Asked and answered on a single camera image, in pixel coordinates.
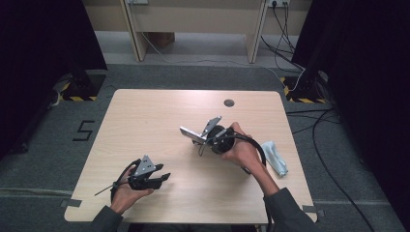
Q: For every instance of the black stand base striped tape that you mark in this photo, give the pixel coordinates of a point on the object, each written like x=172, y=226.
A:
x=303, y=90
x=83, y=87

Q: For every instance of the person's right hand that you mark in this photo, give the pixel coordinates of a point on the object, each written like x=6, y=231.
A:
x=246, y=153

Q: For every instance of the grey tape piece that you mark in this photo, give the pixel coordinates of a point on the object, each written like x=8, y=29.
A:
x=319, y=212
x=71, y=203

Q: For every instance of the white wall socket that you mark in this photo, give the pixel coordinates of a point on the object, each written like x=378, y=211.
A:
x=138, y=1
x=278, y=2

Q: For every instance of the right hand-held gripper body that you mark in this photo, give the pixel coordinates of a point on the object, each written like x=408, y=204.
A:
x=222, y=141

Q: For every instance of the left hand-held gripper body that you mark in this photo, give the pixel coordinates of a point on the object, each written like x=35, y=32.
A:
x=143, y=182

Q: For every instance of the light blue cloth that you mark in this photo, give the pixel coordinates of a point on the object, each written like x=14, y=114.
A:
x=274, y=158

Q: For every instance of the black curtain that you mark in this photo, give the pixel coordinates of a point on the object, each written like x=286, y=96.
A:
x=32, y=64
x=370, y=80

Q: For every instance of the person's left hand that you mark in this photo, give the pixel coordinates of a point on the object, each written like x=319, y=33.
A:
x=124, y=198

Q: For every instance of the brown cardboard box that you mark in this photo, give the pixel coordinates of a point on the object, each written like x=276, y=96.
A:
x=161, y=39

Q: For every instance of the illustrated dark magazine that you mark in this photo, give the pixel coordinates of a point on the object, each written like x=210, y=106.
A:
x=190, y=133

